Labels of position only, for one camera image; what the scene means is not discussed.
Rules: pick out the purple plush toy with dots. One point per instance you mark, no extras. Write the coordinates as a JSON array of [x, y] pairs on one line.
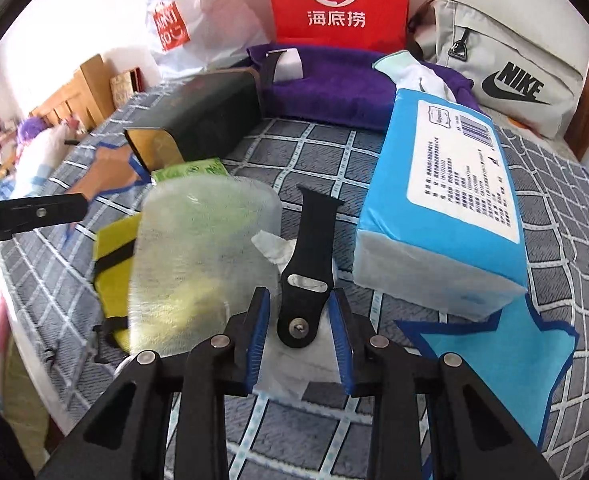
[[30, 131]]

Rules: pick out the white plastic shopping bag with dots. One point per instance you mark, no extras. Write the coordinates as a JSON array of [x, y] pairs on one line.
[[209, 10]]

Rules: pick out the white rectangular block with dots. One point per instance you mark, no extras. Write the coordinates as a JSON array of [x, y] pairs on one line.
[[293, 65]]

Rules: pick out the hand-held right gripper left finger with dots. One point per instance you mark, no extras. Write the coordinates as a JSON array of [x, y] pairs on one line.
[[257, 340]]

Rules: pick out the framed picture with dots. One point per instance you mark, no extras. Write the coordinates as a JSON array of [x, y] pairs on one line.
[[124, 85]]

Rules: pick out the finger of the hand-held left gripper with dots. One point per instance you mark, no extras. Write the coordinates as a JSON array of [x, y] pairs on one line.
[[34, 212]]

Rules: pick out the purple towel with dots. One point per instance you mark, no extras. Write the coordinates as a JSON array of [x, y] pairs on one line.
[[334, 95]]

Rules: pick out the grey waist bag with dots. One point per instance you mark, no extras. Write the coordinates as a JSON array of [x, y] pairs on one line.
[[499, 45]]

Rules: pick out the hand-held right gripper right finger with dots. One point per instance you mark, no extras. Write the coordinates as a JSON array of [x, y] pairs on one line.
[[344, 345]]

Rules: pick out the blue tissue pack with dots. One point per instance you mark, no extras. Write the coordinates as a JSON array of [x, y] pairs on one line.
[[444, 200]]

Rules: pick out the green wet wipe pack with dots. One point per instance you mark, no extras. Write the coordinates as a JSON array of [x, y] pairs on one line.
[[189, 170]]

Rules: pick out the wooden headboard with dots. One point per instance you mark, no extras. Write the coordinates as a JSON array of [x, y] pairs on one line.
[[74, 95]]

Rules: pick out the grey checked blanket with stars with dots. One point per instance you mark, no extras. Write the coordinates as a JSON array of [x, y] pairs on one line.
[[324, 150]]

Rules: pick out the dark tin box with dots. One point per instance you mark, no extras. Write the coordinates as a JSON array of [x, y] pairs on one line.
[[199, 110]]

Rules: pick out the white tissue packet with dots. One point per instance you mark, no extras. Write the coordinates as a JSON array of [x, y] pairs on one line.
[[299, 370]]

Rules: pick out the translucent plastic packet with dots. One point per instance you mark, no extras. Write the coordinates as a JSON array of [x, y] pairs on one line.
[[199, 260]]

